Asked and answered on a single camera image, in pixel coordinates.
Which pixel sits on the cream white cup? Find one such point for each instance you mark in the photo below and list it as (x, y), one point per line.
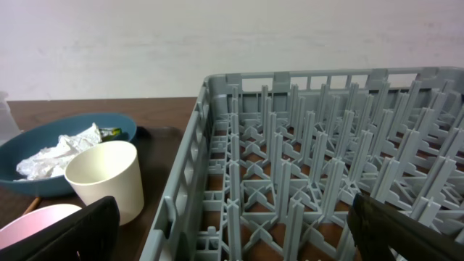
(109, 169)

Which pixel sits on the dark blue plate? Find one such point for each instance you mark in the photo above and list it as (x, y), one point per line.
(30, 142)

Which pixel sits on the grey plastic dishwasher rack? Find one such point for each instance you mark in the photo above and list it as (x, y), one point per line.
(270, 162)

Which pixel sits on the brown serving tray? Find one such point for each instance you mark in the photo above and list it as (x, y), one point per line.
(157, 148)

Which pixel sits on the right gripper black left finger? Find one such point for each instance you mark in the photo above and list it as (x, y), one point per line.
(88, 234)

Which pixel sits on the wooden chopstick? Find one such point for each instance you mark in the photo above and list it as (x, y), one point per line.
(33, 205)

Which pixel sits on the pink cup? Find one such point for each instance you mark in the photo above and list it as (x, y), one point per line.
(35, 221)

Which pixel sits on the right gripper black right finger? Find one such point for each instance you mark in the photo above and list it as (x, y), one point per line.
(378, 229)

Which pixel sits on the green yellow snack wrapper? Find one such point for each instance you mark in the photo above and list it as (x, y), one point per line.
(107, 134)

